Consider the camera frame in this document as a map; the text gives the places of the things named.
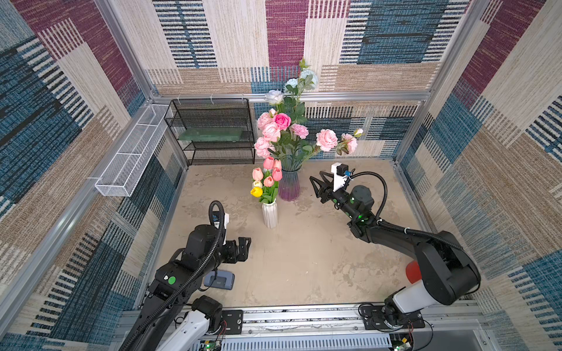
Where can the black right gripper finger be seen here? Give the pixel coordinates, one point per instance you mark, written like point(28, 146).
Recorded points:
point(327, 181)
point(323, 196)

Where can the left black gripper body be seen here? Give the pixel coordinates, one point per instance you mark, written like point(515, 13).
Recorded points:
point(230, 254)

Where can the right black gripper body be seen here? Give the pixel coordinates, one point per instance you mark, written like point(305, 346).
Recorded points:
point(331, 190)

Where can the light pink carnation stem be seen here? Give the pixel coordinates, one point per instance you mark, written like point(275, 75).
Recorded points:
point(326, 140)

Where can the pink carnation twin stem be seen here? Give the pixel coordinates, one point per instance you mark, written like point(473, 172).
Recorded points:
point(348, 143)

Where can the hot pink rose stem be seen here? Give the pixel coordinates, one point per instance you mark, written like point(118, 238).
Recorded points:
point(282, 149)

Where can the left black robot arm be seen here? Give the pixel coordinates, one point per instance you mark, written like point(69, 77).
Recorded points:
point(168, 320)

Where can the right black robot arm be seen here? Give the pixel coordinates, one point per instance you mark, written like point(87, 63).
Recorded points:
point(447, 271)

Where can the purple blue glass vase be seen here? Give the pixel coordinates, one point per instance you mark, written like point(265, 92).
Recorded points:
point(289, 185)

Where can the white ribbed ceramic vase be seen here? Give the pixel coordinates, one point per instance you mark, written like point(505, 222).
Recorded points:
point(270, 216)

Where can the grey blue stapler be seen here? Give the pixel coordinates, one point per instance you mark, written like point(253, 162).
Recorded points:
point(223, 280)

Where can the tulip bunch pink yellow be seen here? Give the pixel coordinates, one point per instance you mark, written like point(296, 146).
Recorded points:
point(266, 181)

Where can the pink peony cluster stem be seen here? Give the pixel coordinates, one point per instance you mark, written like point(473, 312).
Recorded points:
point(269, 133)

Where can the white rose branch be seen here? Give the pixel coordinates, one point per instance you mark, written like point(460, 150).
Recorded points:
point(288, 101)

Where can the red cup with pens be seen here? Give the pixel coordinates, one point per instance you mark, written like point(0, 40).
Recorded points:
point(413, 272)

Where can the green tray on shelf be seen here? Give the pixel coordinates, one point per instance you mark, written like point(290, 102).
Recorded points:
point(211, 134)

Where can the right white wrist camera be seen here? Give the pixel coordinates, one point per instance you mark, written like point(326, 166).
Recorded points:
point(340, 174)

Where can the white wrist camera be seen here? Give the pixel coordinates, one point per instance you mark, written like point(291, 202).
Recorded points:
point(340, 174)
point(226, 221)

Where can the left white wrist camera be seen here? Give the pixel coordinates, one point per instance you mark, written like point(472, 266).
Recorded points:
point(226, 221)

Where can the black wire mesh shelf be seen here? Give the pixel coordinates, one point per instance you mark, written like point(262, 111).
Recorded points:
point(184, 114)

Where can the white wire mesh tray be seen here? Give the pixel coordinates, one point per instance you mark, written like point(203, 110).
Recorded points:
point(123, 173)

